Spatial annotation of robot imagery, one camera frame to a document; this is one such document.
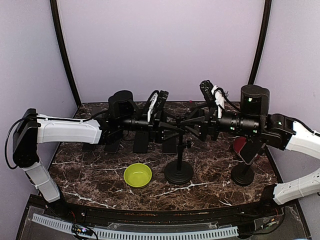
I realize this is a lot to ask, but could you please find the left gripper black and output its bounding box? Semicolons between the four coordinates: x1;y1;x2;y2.
119;107;185;144

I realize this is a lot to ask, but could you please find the pink phone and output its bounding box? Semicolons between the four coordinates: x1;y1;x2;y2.
162;138;177;155

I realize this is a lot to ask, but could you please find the large black phone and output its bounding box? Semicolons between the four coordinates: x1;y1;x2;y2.
132;131;149;154

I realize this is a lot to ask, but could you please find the black tall phone stand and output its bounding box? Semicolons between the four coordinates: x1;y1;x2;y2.
164;135;194;185

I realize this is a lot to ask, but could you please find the green bowl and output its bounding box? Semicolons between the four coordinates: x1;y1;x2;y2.
123;163;153;188

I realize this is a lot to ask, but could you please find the purple edged phone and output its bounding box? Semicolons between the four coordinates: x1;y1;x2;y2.
103;139;122;154

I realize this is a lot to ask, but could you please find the dark blue phone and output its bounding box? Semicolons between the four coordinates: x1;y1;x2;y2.
82;143;97;152

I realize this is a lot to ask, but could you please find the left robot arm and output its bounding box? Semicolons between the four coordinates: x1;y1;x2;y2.
8;90;184;218

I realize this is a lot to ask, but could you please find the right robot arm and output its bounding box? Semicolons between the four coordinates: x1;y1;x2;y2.
180;80;320;187

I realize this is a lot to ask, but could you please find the red bowl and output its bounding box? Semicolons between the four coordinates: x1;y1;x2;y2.
233;136;247;154

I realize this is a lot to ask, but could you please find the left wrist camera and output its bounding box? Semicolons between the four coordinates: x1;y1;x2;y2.
146;90;169;123

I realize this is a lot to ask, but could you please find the white cable duct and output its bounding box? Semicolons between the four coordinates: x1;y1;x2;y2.
31;213;239;240

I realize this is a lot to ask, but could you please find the right black corner post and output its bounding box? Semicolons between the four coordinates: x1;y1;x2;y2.
247;0;272;85

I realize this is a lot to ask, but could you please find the black corner post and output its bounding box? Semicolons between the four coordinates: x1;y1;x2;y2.
49;0;82;107
247;0;272;85

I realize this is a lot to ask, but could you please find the black front rail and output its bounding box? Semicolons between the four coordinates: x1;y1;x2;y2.
29;194;296;227

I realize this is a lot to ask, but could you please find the left black corner post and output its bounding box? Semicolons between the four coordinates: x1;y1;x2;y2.
49;0;82;107

